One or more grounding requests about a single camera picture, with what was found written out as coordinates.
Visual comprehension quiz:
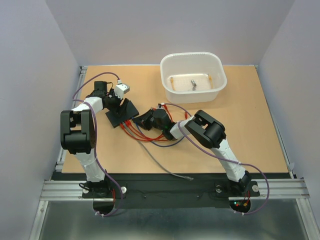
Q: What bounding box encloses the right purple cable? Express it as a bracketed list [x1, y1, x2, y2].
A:
[159, 102, 271, 216]

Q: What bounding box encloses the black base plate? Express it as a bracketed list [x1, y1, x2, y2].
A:
[51, 171, 293, 210]

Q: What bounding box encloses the aluminium rail frame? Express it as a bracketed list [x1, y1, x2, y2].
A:
[39, 66, 315, 240]

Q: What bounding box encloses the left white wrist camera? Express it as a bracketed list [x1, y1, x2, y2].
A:
[114, 83, 130, 99]

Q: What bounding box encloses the purple cable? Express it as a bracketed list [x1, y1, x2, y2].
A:
[71, 71, 126, 218]
[159, 102, 271, 216]

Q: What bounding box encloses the yellow patch cable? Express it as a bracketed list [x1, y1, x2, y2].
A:
[169, 73, 215, 91]

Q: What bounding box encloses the blue patch cable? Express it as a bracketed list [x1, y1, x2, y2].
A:
[131, 116, 185, 148]

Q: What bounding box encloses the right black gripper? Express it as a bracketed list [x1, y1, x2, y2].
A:
[133, 108, 165, 132]

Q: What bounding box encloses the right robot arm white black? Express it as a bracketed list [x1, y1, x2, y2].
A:
[133, 108, 252, 195]

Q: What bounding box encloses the white plastic tub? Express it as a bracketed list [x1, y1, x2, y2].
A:
[160, 52, 228, 104]

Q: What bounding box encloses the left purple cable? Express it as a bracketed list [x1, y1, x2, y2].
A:
[71, 71, 126, 218]

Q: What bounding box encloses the grey patch cable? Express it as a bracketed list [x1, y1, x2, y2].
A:
[123, 124, 195, 181]

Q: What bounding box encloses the small metal clip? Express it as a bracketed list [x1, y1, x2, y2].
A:
[190, 79, 197, 91]

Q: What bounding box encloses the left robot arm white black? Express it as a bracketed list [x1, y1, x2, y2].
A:
[60, 80, 130, 197]

